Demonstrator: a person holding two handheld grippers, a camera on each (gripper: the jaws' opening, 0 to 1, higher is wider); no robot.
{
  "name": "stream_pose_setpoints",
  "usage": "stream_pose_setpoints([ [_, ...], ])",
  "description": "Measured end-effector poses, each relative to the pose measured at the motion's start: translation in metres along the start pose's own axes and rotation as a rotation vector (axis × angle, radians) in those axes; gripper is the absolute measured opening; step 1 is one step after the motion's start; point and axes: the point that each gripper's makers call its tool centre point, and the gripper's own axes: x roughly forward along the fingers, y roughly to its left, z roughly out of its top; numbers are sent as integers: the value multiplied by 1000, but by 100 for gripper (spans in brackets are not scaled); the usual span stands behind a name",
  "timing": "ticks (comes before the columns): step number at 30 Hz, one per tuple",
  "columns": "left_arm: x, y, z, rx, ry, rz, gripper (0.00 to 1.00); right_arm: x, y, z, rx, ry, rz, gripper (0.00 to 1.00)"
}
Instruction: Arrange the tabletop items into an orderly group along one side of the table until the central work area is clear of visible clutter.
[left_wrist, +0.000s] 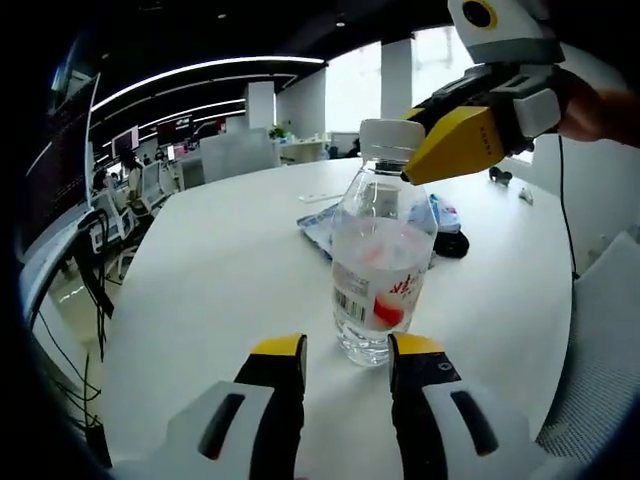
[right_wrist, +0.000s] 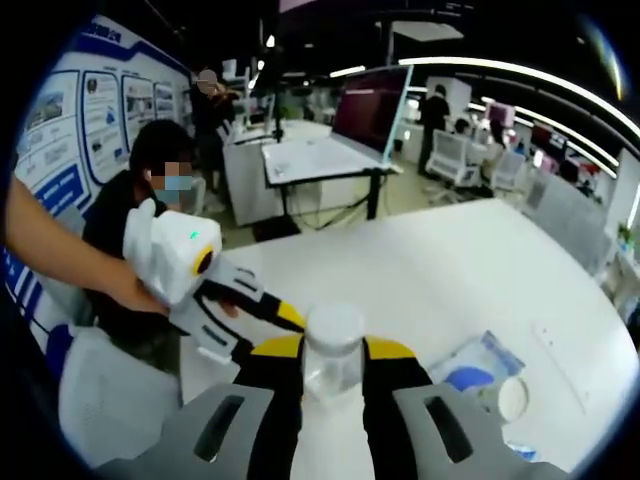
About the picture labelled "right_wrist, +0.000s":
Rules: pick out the long ceiling light strip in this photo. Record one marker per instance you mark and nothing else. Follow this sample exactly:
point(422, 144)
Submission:
point(525, 75)

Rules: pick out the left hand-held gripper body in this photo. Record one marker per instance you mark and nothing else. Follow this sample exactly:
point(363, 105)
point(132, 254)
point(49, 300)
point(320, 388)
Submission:
point(170, 250)

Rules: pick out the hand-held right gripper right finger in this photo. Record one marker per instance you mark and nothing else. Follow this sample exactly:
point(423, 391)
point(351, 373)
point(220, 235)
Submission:
point(395, 425)

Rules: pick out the printed white paper cup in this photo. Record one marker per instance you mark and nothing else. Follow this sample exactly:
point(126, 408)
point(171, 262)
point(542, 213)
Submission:
point(514, 399)

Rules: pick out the blue crinkled snack packet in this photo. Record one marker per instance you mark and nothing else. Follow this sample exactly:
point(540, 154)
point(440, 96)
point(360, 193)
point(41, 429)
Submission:
point(522, 451)

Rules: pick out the white mesh office chair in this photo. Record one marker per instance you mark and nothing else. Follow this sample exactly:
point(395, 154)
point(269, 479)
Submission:
point(452, 157)
point(507, 172)

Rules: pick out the grey desk partition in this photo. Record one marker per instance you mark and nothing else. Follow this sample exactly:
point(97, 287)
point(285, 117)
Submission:
point(570, 220)

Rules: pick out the large dark monitor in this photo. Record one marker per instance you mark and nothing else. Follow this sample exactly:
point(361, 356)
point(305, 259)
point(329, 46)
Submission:
point(370, 110)

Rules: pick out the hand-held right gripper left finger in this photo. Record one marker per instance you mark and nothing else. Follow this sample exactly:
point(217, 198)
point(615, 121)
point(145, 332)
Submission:
point(265, 415)

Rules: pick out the blue white wall poster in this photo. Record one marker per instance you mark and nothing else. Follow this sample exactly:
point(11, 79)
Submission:
point(75, 125)

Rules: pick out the green potted plant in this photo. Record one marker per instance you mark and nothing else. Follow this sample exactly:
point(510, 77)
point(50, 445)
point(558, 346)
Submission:
point(626, 235)

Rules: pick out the tilted side desk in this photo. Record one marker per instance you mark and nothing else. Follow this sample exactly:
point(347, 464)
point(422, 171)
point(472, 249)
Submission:
point(320, 160)

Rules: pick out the clear plastic bottle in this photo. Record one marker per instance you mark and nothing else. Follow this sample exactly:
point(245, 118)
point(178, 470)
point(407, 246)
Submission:
point(334, 340)

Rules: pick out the person's left hand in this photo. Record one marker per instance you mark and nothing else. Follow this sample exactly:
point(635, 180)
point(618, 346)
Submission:
point(145, 300)

